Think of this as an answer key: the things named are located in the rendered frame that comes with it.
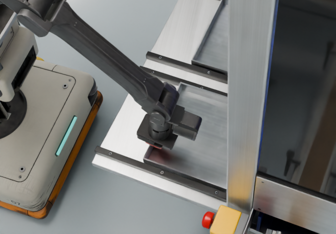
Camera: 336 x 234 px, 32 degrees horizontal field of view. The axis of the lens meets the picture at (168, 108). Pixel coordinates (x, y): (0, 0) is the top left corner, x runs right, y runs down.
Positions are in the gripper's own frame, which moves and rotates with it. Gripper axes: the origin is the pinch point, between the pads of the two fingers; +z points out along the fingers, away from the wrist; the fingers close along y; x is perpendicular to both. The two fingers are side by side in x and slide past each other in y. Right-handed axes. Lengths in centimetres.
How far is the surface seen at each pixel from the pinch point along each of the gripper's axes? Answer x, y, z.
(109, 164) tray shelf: -9.4, -9.6, 3.5
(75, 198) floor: 3, -32, 97
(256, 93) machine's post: -13, 18, -67
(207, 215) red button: -18.0, 19.7, -15.4
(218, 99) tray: 19.5, 10.5, -1.3
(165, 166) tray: -5.9, 5.0, -2.7
